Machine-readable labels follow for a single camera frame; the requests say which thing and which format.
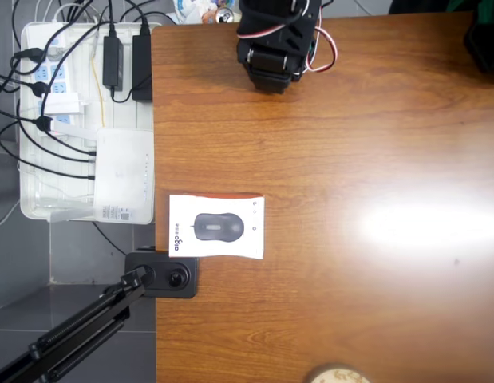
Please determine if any orange white mouse box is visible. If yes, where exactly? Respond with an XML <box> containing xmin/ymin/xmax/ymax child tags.
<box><xmin>168</xmin><ymin>193</ymin><xmax>266</xmax><ymax>260</ymax></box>

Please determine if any colourful plastic packaging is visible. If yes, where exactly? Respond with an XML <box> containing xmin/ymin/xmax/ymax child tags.
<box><xmin>172</xmin><ymin>0</ymin><xmax>218</xmax><ymax>24</ymax></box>

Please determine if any wide black power adapter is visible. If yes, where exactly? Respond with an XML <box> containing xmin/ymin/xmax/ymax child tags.
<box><xmin>132</xmin><ymin>34</ymin><xmax>153</xmax><ymax>102</ymax></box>

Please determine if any slim black power adapter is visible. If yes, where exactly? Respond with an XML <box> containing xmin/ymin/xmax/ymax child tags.
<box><xmin>101</xmin><ymin>35</ymin><xmax>125</xmax><ymax>91</ymax></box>

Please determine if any white storage tray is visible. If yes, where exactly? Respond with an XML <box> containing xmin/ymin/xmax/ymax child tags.
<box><xmin>19</xmin><ymin>22</ymin><xmax>156</xmax><ymax>224</ymax></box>

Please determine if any white power strip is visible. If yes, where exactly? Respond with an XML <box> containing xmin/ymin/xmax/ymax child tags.
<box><xmin>29</xmin><ymin>27</ymin><xmax>79</xmax><ymax>132</ymax></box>

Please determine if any white router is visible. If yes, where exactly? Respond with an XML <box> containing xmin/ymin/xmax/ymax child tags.
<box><xmin>49</xmin><ymin>121</ymin><xmax>156</xmax><ymax>224</ymax></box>

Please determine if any white plug adapter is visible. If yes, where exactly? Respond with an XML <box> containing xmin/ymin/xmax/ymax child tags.
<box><xmin>44</xmin><ymin>92</ymin><xmax>82</xmax><ymax>116</ymax></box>

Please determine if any black clamp base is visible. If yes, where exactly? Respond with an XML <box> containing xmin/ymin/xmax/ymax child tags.
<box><xmin>124</xmin><ymin>249</ymin><xmax>200</xmax><ymax>299</ymax></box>

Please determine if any round wooden coaster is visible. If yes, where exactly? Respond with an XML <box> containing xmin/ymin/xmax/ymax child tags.
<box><xmin>308</xmin><ymin>363</ymin><xmax>371</xmax><ymax>383</ymax></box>

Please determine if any red white servo cable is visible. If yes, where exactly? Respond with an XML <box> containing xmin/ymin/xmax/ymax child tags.
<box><xmin>235</xmin><ymin>0</ymin><xmax>339</xmax><ymax>74</ymax></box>

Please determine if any thin yellow cable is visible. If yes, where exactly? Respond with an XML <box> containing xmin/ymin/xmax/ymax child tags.
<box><xmin>89</xmin><ymin>34</ymin><xmax>107</xmax><ymax>129</ymax></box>

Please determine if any black router cable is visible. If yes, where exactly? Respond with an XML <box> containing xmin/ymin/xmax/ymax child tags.
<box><xmin>17</xmin><ymin>99</ymin><xmax>98</xmax><ymax>164</ymax></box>
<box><xmin>0</xmin><ymin>121</ymin><xmax>98</xmax><ymax>181</ymax></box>
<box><xmin>41</xmin><ymin>126</ymin><xmax>98</xmax><ymax>157</ymax></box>

